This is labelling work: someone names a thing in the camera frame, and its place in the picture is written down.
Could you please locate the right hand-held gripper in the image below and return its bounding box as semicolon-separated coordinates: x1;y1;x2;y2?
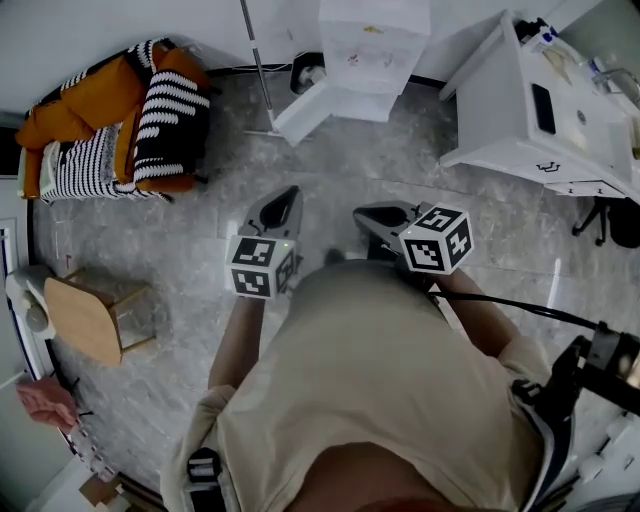
353;201;475;275

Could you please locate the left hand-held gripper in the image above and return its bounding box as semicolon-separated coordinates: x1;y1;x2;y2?
224;185;304;300

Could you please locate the white cabinet with door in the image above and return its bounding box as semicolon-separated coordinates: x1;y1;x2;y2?
273;0;431;146

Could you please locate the black shoulder pack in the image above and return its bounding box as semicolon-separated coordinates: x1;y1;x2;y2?
512;319;640;454

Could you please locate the person's left forearm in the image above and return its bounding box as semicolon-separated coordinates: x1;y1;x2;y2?
208;294;266;389

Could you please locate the person's right forearm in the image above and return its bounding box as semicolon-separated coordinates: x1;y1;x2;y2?
434;267;521;359

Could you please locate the white desk with drawers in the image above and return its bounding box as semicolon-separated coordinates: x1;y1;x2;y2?
439;9;640;199

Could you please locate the orange sofa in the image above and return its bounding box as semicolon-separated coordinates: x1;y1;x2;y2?
14;37;211;204

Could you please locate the black white scalloped throw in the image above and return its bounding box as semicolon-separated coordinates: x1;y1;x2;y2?
124;38;211;184

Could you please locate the black trash bin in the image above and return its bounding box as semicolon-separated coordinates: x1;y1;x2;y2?
289;51;329;96

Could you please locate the person's beige shirt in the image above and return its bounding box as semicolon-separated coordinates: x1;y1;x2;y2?
159;259;551;512

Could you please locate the black phone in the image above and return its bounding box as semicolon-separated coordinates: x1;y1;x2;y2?
531;83;557;135

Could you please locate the thin striped white blanket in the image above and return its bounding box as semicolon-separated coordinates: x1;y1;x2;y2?
39;122;174;204

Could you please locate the orange sofa cushion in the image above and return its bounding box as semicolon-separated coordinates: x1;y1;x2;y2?
14;99;96;151
59;54;149;126

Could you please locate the wooden stool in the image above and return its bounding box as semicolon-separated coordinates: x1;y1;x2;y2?
43;267;156;369

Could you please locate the black office chair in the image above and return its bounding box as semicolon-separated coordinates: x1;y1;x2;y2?
572;197;640;249

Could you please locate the black pump bottle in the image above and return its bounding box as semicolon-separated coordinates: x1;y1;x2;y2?
514;17;546;44

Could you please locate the white bottle blue cap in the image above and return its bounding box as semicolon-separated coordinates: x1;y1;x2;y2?
529;24;561;54

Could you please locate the black harness buckle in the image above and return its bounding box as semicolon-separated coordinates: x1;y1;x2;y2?
187;447;222;501

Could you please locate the chrome faucet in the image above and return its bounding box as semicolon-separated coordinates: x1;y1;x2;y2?
592;67;640;109

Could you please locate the pink cloth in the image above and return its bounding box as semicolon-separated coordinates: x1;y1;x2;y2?
15;377;79;434

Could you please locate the brown cardboard box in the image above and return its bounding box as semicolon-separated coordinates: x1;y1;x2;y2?
79;472;124;506

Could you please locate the thick black cable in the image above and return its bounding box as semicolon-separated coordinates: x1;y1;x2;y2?
429;289;599;331

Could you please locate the metal handled mop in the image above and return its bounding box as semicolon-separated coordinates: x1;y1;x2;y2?
238;0;281;136

